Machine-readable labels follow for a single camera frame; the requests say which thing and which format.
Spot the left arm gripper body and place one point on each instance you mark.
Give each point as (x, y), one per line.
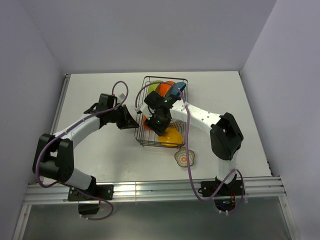
(117, 116)

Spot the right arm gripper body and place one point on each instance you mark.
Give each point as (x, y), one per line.
(157, 123)

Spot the red orange square bowl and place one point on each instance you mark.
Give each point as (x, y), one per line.
(144, 123)

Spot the yellow round bowl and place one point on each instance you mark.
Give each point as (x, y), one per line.
(171, 138)

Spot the orange white round bowl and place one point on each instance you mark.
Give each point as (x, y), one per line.
(163, 88)

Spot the white square bowl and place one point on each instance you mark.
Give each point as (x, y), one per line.
(154, 87)

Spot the flower shaped patterned dish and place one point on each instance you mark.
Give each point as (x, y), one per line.
(181, 157)

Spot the blue ceramic bowl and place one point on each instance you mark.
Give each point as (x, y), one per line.
(178, 86)

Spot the patterned round bowl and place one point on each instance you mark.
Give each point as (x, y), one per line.
(177, 124)

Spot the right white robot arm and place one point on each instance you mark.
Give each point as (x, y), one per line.
(225, 135)

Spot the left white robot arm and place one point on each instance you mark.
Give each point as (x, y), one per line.
(54, 156)

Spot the black wire dish rack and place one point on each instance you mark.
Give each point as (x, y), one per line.
(148, 138)

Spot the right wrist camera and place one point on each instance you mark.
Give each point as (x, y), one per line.
(144, 109)

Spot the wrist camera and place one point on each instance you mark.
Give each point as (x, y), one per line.
(120, 99)
(144, 109)

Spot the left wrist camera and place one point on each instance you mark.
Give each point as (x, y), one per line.
(120, 99)

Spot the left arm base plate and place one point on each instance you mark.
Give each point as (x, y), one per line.
(101, 191)

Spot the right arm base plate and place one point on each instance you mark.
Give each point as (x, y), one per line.
(207, 188)

